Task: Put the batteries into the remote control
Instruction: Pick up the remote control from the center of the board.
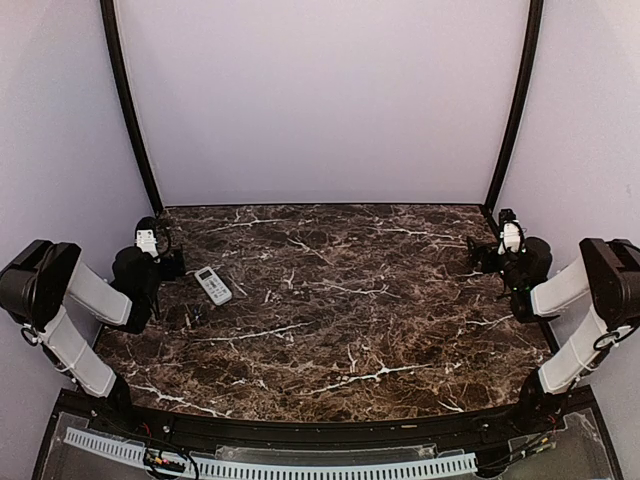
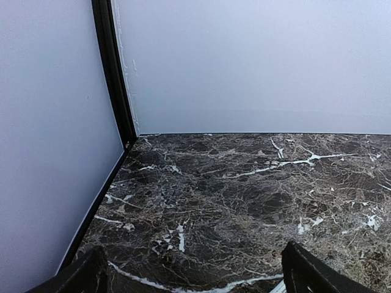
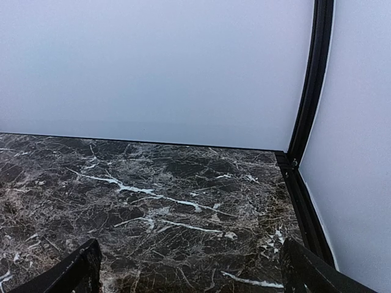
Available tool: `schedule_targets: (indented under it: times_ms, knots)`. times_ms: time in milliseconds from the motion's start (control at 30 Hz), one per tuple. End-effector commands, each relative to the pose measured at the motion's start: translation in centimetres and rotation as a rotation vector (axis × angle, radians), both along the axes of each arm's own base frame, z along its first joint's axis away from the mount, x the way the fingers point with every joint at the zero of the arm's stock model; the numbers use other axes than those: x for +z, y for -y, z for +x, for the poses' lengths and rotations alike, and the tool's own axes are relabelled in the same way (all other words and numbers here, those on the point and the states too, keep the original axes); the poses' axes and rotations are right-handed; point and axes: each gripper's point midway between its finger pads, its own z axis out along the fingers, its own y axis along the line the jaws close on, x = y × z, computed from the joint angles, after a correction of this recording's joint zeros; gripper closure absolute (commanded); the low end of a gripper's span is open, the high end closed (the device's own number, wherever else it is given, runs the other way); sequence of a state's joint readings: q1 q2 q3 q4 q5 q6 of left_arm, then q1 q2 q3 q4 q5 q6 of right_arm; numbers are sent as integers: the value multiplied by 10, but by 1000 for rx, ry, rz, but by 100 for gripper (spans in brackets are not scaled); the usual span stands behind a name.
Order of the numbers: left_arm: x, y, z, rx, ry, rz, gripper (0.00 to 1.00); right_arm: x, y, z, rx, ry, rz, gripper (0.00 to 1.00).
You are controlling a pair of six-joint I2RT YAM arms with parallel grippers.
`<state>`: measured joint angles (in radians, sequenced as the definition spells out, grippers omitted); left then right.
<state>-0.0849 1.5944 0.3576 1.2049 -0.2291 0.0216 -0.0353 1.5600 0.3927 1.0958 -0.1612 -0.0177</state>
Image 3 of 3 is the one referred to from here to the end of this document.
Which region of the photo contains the black right corner frame post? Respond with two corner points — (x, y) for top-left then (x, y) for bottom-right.
(275, 1), (335, 268)

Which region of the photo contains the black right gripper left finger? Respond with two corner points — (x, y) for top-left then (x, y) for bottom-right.
(11, 239), (101, 293)

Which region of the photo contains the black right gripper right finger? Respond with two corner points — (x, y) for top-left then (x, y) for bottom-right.
(279, 238), (374, 293)

